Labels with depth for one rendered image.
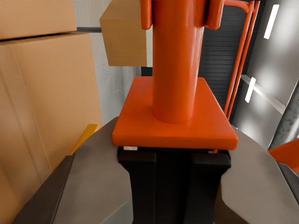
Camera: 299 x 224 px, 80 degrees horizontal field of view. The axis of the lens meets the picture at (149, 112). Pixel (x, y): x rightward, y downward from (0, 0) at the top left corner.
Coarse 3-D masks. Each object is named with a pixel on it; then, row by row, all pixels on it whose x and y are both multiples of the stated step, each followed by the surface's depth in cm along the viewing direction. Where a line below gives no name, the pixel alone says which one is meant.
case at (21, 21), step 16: (0, 0) 15; (16, 0) 16; (32, 0) 18; (48, 0) 21; (64, 0) 24; (0, 16) 15; (16, 16) 16; (32, 16) 18; (48, 16) 21; (64, 16) 25; (0, 32) 15; (16, 32) 16; (32, 32) 19; (48, 32) 21
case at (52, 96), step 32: (64, 32) 31; (0, 64) 14; (32, 64) 17; (64, 64) 22; (0, 96) 14; (32, 96) 17; (64, 96) 23; (96, 96) 34; (0, 128) 14; (32, 128) 17; (64, 128) 23; (0, 160) 14; (32, 160) 17; (0, 192) 14; (32, 192) 17
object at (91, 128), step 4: (92, 124) 30; (96, 124) 31; (88, 128) 30; (92, 128) 30; (96, 128) 30; (84, 132) 29; (88, 132) 29; (92, 132) 29; (84, 136) 28; (88, 136) 28; (80, 140) 27; (84, 140) 27; (76, 144) 26; (80, 144) 26; (76, 148) 25; (72, 152) 25
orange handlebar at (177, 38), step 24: (144, 0) 6; (168, 0) 6; (192, 0) 6; (216, 0) 6; (144, 24) 7; (168, 24) 7; (192, 24) 7; (216, 24) 7; (168, 48) 7; (192, 48) 7; (168, 72) 8; (192, 72) 8; (168, 96) 8; (192, 96) 9; (168, 120) 9
